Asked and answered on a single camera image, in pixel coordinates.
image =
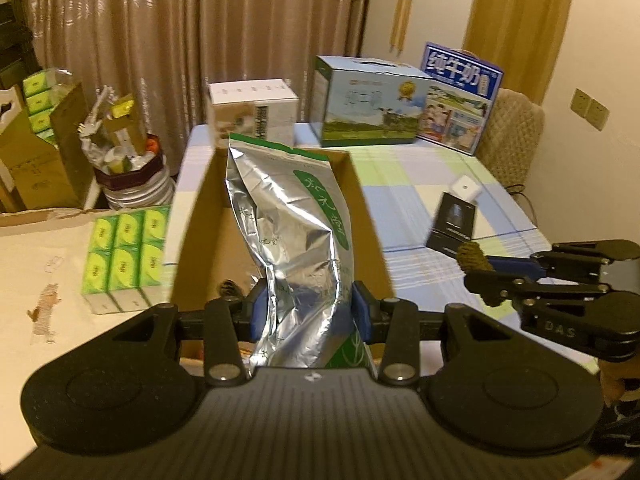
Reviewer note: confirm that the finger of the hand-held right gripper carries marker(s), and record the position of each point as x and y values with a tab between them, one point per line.
575	260
530	291

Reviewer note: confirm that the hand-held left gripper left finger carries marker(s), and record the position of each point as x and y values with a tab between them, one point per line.
259	305

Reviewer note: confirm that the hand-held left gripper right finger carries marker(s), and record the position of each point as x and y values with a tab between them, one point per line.
361	310

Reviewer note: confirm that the frosted jar with woven lid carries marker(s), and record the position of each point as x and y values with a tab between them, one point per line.
472	255

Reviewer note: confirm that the silver foil pouch green label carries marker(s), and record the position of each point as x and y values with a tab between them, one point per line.
290	230

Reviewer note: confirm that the brown cardboard box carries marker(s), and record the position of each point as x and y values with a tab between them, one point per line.
200	240

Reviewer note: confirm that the black product box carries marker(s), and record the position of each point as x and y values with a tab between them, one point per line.
452	220

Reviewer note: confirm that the small white plastic container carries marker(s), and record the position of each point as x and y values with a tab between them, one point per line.
467	187

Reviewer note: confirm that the green tea packets pack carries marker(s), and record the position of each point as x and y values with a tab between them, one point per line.
125	260

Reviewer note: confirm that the chair with quilted cover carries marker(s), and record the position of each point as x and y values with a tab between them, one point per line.
515	130

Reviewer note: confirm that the dark red round box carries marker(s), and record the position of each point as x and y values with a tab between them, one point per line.
130	175

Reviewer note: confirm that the cream printed bedsheet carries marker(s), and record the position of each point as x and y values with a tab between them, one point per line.
75	340

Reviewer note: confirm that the blue cartoon milk carton box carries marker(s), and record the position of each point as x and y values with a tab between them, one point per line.
460	110

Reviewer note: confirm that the white cardboard box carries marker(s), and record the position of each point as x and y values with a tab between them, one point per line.
250	110

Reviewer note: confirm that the green landscape milk carton box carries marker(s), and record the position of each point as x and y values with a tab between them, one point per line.
365	105

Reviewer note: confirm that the crumpled silver wrapper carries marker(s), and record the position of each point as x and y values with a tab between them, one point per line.
97	120

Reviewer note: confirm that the yellow curtain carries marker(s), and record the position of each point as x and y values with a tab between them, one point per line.
520	20

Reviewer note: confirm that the brown patterned curtain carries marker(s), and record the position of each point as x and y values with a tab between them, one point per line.
200	35

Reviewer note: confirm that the wrapped green tissue pack bundle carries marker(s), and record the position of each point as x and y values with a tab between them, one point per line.
40	105

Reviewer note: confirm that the black metal rack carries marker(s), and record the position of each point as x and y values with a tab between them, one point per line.
15	35

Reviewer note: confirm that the beige wall socket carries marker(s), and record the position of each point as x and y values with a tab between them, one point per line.
598	114
580	105

